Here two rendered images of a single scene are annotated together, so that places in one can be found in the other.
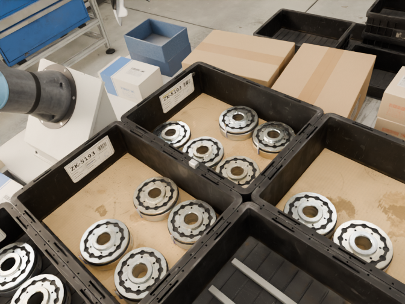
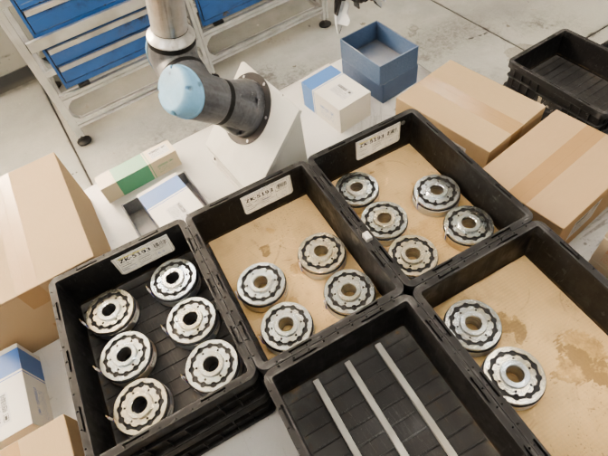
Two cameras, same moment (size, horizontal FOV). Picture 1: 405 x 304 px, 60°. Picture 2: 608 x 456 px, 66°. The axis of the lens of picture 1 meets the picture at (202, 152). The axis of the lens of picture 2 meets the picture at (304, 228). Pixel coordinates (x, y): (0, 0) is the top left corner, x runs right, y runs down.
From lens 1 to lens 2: 0.23 m
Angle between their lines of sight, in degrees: 15
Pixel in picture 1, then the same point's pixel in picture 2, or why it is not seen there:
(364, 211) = (536, 341)
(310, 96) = (533, 186)
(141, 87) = (342, 113)
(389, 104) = not seen: outside the picture
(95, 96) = (288, 124)
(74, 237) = (234, 269)
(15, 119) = not seen: hidden behind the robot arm
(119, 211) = (282, 257)
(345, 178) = (532, 298)
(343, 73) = (588, 167)
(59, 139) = (242, 156)
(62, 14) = not seen: outside the picture
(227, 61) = (451, 111)
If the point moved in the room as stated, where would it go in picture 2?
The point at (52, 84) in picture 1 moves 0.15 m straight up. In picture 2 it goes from (248, 98) to (233, 44)
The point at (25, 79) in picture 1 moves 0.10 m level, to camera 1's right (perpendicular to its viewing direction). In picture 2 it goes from (223, 90) to (262, 92)
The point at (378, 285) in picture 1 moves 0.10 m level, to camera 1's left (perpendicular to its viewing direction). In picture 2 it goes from (503, 420) to (433, 407)
